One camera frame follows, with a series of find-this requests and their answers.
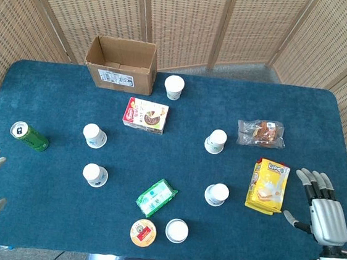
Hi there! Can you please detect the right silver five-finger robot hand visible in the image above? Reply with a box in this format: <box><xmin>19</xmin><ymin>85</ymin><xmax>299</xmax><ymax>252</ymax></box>
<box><xmin>278</xmin><ymin>166</ymin><xmax>347</xmax><ymax>258</ymax></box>

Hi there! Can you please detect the paper cup blue round print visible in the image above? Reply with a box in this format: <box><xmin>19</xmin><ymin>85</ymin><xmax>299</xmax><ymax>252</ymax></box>
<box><xmin>203</xmin><ymin>181</ymin><xmax>231</xmax><ymax>208</ymax></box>

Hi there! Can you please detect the paper cup fern print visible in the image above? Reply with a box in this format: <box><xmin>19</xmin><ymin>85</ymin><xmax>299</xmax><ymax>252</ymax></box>
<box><xmin>81</xmin><ymin>162</ymin><xmax>110</xmax><ymax>190</ymax></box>

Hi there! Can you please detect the paper cup green flower print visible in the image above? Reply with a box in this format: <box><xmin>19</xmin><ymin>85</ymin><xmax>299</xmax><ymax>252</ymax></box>
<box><xmin>162</xmin><ymin>75</ymin><xmax>186</xmax><ymax>102</ymax></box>
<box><xmin>203</xmin><ymin>127</ymin><xmax>229</xmax><ymax>156</ymax></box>

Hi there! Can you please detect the yellow biscuit bag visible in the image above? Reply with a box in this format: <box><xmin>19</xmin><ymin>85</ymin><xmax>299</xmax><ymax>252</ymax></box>
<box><xmin>243</xmin><ymin>156</ymin><xmax>292</xmax><ymax>216</ymax></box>

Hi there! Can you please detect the green drink can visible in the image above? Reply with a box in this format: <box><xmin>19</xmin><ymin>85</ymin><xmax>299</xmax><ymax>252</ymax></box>
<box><xmin>8</xmin><ymin>120</ymin><xmax>52</xmax><ymax>153</ymax></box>

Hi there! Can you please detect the bread in clear bag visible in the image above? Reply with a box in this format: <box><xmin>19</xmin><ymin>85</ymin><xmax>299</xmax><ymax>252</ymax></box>
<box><xmin>235</xmin><ymin>117</ymin><xmax>288</xmax><ymax>150</ymax></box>

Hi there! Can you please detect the paper cup blue flower print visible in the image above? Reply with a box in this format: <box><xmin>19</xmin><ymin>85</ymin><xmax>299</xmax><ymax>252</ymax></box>
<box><xmin>80</xmin><ymin>122</ymin><xmax>109</xmax><ymax>150</ymax></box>

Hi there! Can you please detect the blue carpet table cover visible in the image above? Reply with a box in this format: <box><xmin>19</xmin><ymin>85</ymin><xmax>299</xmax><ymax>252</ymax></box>
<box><xmin>0</xmin><ymin>54</ymin><xmax>347</xmax><ymax>260</ymax></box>

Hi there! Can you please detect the white cup bottom centre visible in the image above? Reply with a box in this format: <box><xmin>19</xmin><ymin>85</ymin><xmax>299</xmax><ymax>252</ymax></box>
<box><xmin>163</xmin><ymin>217</ymin><xmax>190</xmax><ymax>245</ymax></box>

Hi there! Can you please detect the green wet wipes pack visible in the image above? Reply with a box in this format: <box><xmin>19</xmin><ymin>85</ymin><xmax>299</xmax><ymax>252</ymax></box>
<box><xmin>134</xmin><ymin>175</ymin><xmax>180</xmax><ymax>221</ymax></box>

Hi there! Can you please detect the round orange candy tin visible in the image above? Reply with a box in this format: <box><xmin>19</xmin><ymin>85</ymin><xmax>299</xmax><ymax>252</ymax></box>
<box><xmin>128</xmin><ymin>217</ymin><xmax>159</xmax><ymax>248</ymax></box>

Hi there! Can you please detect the open brown cardboard box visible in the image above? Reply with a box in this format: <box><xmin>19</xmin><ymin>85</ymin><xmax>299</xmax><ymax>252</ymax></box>
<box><xmin>82</xmin><ymin>33</ymin><xmax>161</xmax><ymax>97</ymax></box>

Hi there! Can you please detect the red white snack box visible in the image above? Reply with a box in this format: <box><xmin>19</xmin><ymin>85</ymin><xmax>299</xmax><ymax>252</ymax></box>
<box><xmin>121</xmin><ymin>96</ymin><xmax>170</xmax><ymax>135</ymax></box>

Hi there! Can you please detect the wicker folding screen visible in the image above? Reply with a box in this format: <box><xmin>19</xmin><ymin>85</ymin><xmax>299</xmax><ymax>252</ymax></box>
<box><xmin>0</xmin><ymin>0</ymin><xmax>347</xmax><ymax>248</ymax></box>

